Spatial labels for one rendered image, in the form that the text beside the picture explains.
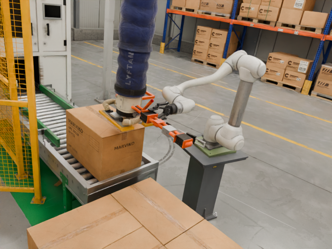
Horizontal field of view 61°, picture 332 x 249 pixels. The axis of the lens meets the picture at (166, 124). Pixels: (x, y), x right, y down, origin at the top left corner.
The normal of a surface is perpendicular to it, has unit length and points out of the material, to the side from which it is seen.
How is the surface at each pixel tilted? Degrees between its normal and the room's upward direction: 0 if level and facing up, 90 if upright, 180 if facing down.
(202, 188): 90
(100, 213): 0
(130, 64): 71
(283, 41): 90
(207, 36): 91
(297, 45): 90
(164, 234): 0
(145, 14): 75
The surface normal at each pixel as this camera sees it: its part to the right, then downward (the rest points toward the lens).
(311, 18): -0.64, 0.22
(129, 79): 0.12, 0.15
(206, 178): 0.47, 0.41
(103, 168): 0.67, 0.38
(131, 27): -0.10, 0.13
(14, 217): 0.13, -0.91
